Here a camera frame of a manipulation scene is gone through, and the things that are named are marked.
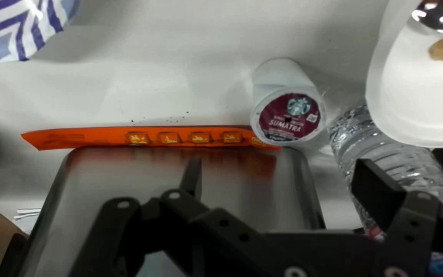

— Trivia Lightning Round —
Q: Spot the metal spoon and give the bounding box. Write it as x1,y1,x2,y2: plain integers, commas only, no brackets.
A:
411,0,443,35

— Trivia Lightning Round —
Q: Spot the blue patterned plate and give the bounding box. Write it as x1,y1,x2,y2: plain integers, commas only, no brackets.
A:
0,0,80,65

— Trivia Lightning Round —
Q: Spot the Starbucks Sumatra coffee pod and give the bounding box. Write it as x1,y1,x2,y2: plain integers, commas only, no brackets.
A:
249,57,329,151

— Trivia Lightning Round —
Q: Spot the white ceramic bowl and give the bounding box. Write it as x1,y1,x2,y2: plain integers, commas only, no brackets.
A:
365,0,443,151

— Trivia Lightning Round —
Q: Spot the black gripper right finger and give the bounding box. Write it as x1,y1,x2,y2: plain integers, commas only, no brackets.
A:
351,157,441,277

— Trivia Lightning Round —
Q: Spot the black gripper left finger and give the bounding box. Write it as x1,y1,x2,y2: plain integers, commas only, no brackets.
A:
69,157,305,277

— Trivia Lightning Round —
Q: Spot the clear plastic water bottle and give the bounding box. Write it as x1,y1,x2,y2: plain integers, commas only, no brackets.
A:
328,99,443,243

